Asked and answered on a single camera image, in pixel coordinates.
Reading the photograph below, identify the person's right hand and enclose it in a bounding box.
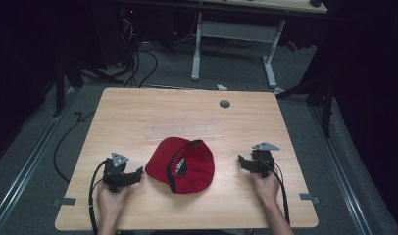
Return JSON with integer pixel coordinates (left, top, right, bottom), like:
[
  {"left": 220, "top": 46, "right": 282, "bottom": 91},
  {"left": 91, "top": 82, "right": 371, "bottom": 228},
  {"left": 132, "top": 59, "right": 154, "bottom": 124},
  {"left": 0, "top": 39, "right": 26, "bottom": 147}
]
[{"left": 251, "top": 168, "right": 282, "bottom": 206}]

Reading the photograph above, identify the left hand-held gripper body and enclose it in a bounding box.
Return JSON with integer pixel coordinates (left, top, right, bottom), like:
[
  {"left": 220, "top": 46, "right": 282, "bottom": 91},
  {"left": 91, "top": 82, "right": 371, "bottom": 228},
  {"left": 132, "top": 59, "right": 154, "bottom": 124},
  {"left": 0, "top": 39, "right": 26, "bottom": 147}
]
[{"left": 102, "top": 152, "right": 136, "bottom": 194}]

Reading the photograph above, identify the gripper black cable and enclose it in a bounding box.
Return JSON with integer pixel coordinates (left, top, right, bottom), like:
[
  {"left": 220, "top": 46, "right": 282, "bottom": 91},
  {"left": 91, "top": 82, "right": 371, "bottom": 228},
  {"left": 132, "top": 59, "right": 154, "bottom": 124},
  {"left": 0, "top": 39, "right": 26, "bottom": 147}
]
[
  {"left": 268, "top": 160, "right": 291, "bottom": 227},
  {"left": 87, "top": 159, "right": 109, "bottom": 235}
]

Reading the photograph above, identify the person's left hand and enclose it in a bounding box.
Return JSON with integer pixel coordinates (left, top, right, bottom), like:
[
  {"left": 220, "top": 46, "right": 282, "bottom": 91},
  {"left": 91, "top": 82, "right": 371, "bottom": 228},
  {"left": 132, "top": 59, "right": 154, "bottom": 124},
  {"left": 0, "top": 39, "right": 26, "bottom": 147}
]
[{"left": 95, "top": 182, "right": 131, "bottom": 222}]

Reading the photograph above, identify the black floor cable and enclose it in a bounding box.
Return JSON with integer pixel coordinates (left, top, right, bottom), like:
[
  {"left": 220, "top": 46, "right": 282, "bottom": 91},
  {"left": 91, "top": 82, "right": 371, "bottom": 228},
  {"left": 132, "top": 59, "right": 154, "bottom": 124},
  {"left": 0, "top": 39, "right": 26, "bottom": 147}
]
[{"left": 52, "top": 111, "right": 97, "bottom": 184}]

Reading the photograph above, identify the white-framed desk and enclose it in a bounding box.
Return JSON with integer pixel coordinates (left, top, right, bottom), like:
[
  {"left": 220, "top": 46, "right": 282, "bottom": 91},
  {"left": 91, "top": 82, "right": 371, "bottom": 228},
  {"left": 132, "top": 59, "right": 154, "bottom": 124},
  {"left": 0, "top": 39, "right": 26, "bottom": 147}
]
[{"left": 174, "top": 0, "right": 329, "bottom": 90}]

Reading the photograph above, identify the grey tape piece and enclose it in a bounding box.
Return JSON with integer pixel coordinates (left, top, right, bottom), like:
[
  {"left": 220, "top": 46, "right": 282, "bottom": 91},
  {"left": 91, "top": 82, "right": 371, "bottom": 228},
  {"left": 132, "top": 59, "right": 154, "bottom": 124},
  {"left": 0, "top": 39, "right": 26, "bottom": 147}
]
[
  {"left": 299, "top": 192, "right": 321, "bottom": 205},
  {"left": 52, "top": 197, "right": 77, "bottom": 208}
]

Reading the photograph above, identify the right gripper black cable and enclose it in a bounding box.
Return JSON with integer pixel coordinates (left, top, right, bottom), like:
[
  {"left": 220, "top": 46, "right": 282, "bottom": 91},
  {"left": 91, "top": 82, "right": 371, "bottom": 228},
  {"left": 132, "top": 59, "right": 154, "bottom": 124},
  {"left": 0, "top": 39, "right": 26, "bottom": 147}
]
[{"left": 268, "top": 160, "right": 291, "bottom": 227}]

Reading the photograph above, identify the metal floor rail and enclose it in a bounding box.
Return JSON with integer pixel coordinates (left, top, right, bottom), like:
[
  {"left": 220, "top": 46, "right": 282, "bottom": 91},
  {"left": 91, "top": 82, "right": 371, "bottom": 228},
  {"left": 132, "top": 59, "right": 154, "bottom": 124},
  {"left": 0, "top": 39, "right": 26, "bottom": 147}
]
[
  {"left": 0, "top": 87, "right": 81, "bottom": 235},
  {"left": 308, "top": 104, "right": 373, "bottom": 235}
]

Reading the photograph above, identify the red baseball cap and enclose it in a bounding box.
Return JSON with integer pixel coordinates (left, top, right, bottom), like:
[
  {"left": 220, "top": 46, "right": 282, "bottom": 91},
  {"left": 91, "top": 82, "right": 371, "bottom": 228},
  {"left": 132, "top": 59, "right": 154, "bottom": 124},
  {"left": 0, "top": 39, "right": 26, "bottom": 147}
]
[{"left": 144, "top": 136, "right": 217, "bottom": 195}]

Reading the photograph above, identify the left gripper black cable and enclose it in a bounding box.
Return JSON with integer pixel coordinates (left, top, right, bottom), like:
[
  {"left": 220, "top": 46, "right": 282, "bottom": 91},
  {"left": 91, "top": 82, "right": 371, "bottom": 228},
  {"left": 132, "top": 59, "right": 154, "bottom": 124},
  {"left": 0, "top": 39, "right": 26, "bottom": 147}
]
[{"left": 87, "top": 159, "right": 109, "bottom": 235}]

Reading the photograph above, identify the bundle of black cables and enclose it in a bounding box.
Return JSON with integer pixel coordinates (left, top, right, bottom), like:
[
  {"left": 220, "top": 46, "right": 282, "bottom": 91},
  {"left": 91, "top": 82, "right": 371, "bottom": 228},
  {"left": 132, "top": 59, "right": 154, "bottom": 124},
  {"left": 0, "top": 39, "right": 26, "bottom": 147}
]
[{"left": 113, "top": 14, "right": 160, "bottom": 89}]

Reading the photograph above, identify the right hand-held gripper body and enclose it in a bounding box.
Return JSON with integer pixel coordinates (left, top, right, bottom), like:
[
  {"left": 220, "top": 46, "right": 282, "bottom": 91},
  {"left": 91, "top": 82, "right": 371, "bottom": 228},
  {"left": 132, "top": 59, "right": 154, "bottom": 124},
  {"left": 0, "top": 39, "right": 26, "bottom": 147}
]
[{"left": 250, "top": 141, "right": 281, "bottom": 180}]

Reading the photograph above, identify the black stand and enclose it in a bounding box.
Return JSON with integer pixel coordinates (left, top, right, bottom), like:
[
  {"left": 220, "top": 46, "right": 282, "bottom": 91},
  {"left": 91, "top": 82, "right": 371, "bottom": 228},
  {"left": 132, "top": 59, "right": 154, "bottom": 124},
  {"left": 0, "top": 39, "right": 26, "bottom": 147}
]
[
  {"left": 52, "top": 57, "right": 85, "bottom": 118},
  {"left": 275, "top": 72, "right": 339, "bottom": 139}
]

